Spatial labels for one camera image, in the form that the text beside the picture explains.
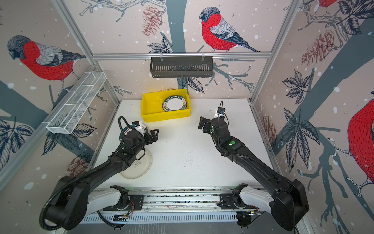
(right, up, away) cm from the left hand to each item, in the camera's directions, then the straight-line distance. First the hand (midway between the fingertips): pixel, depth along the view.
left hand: (152, 131), depth 85 cm
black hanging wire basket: (+16, +45, +22) cm, 53 cm away
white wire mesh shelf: (-39, +9, -13) cm, 42 cm away
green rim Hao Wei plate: (+10, +18, +30) cm, 36 cm away
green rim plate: (-9, +3, -11) cm, 14 cm away
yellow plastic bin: (-9, +16, +31) cm, 37 cm away
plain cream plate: (-8, -22, 0) cm, 23 cm away
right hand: (+31, +7, -7) cm, 33 cm away
